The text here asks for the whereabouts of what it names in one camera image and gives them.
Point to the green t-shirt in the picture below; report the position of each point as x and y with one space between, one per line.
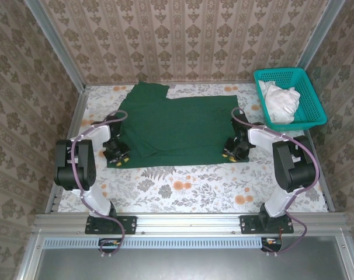
177 131

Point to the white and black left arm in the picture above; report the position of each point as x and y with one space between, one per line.
95 201

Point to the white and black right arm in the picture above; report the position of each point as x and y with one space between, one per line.
274 201

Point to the floral print tablecloth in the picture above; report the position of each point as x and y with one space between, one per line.
194 189

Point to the white t-shirt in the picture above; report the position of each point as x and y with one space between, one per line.
279 102

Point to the teal plastic basket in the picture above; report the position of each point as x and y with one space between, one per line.
310 102

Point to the steel sheet panel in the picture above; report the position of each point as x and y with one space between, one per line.
177 265

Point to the aluminium side rail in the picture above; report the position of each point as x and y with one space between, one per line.
329 204
74 122

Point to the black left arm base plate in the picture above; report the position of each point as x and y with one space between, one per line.
127 224

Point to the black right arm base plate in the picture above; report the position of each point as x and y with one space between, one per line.
248 224

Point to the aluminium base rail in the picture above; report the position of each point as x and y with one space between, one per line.
188 224

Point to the aluminium frame post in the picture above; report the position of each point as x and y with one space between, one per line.
320 35
54 43

